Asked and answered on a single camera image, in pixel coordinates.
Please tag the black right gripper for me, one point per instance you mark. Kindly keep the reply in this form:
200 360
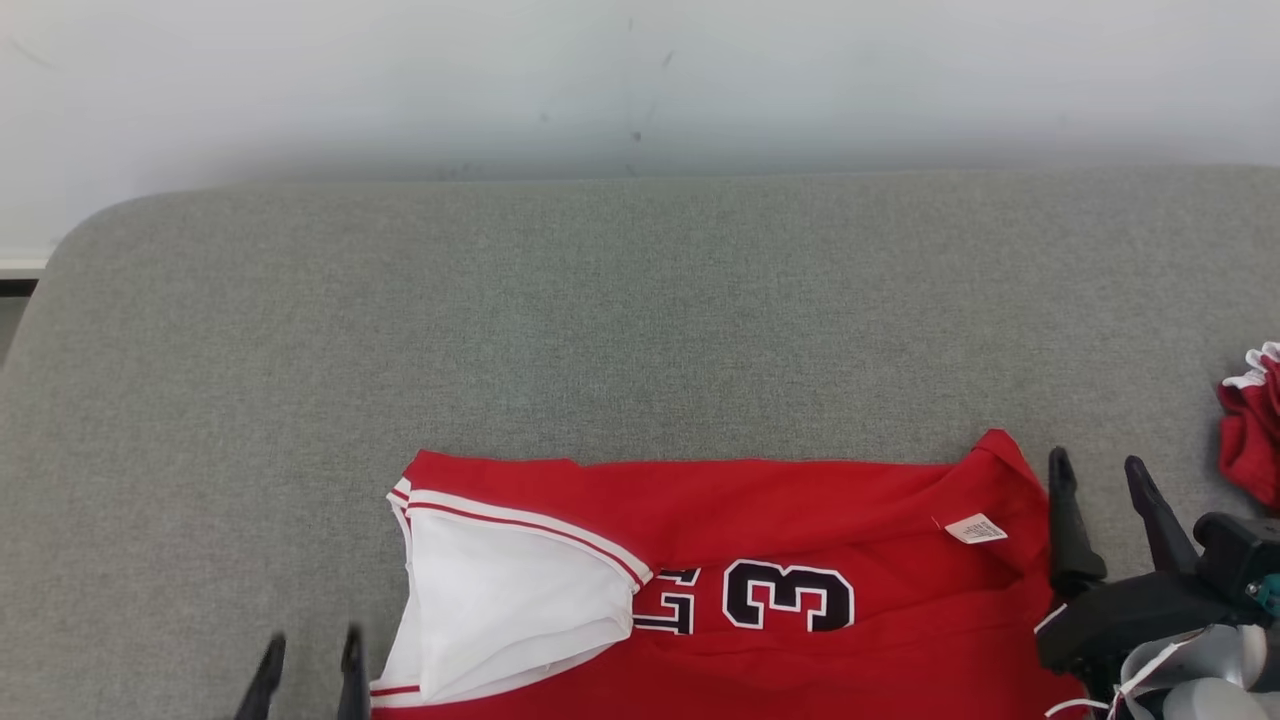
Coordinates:
1120 615

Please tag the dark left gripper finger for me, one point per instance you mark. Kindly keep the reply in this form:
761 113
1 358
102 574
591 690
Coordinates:
353 680
265 680

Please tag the red Bulls 23 shorts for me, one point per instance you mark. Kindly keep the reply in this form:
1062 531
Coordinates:
1250 440

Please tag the red Bulls 23 jersey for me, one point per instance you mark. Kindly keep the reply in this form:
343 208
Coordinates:
800 510

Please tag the grey fabric sofa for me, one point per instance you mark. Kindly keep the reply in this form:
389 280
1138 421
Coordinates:
600 320

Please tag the white baseboard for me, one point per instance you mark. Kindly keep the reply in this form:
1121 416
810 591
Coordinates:
22 268

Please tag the teal right camera connector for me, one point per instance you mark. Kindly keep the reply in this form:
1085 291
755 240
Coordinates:
1268 595

